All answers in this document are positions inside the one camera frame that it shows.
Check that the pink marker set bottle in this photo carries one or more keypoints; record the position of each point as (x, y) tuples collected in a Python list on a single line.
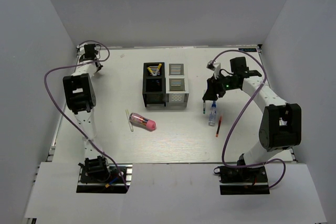
[(142, 121)]

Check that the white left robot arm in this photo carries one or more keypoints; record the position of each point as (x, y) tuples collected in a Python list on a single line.
[(81, 101)]

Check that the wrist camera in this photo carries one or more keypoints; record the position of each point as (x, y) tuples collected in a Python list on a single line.
[(80, 49), (215, 67)]

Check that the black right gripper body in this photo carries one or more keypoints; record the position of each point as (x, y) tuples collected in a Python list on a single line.
[(225, 84)]

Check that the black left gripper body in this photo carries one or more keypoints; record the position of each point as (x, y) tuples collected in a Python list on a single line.
[(101, 67)]

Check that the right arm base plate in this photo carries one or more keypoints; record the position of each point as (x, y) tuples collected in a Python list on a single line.
[(245, 181)]

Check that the white slotted organizer box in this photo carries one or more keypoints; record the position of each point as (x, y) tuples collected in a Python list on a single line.
[(177, 91)]

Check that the pale green capped white marker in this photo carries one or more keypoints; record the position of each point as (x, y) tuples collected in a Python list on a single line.
[(129, 121)]

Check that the right XDOF logo sticker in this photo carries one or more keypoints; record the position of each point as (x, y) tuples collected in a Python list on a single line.
[(248, 49)]

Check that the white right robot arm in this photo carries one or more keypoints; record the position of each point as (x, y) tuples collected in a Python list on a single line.
[(280, 127)]

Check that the clear spray bottle blue cap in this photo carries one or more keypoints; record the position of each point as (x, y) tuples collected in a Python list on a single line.
[(212, 114)]

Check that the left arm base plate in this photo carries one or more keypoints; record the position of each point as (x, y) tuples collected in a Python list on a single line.
[(110, 183)]

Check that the red orange pen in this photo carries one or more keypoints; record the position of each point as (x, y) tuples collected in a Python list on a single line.
[(219, 126)]

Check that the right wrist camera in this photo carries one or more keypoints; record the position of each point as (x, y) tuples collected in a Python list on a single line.
[(215, 67)]

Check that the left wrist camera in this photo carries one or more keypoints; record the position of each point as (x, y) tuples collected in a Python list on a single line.
[(80, 49)]

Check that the black slotted organizer box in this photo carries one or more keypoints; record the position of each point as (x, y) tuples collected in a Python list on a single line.
[(154, 87)]

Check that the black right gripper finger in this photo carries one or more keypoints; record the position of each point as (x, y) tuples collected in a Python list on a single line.
[(210, 95), (213, 86)]

